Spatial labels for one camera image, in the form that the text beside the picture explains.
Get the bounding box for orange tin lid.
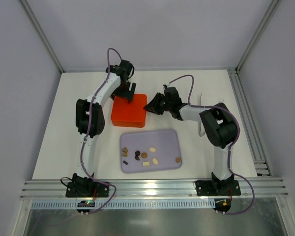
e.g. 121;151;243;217
111;94;147;119

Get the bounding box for metal serving tongs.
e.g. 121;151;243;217
198;93;209;137

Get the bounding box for orange chocolate tin box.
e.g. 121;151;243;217
111;118;146;128

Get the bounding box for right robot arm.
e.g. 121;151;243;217
144;87;240;195

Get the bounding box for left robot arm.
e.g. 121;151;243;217
72;60;136;180

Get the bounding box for white swirl chocolate upper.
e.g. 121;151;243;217
149;147;156;152

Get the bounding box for white swirl chocolate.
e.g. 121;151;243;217
152;158;159;165
149;147;156;152

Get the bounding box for tan ridged square chocolate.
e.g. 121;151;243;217
141;152;148;158

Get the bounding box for dark round foil chocolate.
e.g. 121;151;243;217
135;150;141;156

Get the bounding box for white swirl chocolate lower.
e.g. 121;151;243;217
152;158;159;165

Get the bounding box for lavender plastic tray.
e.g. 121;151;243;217
119;129;182;174

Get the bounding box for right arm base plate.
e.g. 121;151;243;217
195;179;241;196

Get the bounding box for right side aluminium rail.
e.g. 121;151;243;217
227;68;272;177

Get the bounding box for slotted cable duct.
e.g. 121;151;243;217
31;198;215;210

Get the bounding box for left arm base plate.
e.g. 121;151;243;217
65;181;109;198

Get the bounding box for aluminium frame rail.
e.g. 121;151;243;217
20;177;288;200

